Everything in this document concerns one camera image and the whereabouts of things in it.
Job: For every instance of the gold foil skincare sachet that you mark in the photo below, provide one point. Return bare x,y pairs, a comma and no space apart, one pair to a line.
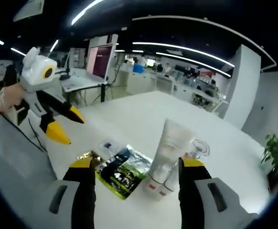
86,156

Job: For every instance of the white skincare tube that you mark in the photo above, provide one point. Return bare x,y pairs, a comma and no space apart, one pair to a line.
170,152

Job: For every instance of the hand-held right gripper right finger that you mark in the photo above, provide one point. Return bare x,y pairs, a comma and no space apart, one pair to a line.
201,205

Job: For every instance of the silver green skincare sachet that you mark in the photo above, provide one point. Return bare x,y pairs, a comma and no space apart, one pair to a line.
122,174

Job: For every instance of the beige wristwatch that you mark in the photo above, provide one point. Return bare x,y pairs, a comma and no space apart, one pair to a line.
3,97

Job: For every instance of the person's left hand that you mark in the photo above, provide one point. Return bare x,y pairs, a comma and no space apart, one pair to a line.
14,95

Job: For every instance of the clear blue-label skincare sachet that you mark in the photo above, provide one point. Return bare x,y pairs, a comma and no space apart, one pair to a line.
109,146

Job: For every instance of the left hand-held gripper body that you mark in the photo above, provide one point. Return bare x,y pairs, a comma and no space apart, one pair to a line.
36,71

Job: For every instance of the white laptop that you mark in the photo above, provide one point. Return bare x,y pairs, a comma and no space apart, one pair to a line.
99,62

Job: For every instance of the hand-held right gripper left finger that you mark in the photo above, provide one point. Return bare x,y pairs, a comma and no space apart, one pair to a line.
81,202

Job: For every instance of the potted green plant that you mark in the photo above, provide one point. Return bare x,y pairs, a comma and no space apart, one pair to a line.
277,150

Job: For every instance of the blue storage box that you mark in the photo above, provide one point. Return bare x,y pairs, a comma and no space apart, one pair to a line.
138,68

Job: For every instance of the white red-collared skincare pump bottle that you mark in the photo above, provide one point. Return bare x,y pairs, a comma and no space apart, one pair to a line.
199,148

